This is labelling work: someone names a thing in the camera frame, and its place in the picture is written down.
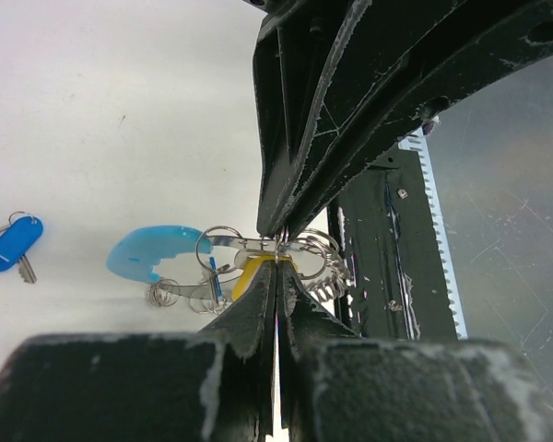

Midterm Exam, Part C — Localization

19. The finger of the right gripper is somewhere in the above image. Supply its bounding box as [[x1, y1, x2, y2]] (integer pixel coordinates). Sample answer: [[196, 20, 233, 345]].
[[277, 1, 553, 235], [251, 1, 363, 235]]

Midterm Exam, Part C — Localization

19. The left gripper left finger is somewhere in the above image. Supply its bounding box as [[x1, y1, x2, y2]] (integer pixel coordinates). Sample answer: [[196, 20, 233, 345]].
[[0, 262, 277, 441]]

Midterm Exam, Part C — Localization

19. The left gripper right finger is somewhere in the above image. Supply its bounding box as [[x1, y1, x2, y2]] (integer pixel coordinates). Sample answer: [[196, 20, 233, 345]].
[[276, 262, 553, 441]]

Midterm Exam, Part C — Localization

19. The keyring holder with blue handle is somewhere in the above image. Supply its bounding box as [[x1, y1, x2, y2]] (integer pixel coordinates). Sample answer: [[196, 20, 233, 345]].
[[106, 226, 350, 315]]

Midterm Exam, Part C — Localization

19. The blue tagged key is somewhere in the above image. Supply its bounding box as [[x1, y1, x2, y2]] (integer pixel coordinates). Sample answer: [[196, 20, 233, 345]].
[[0, 211, 44, 284]]

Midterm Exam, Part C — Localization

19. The white cable duct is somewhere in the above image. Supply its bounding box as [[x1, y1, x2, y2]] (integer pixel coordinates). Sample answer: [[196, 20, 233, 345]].
[[399, 128, 468, 340]]

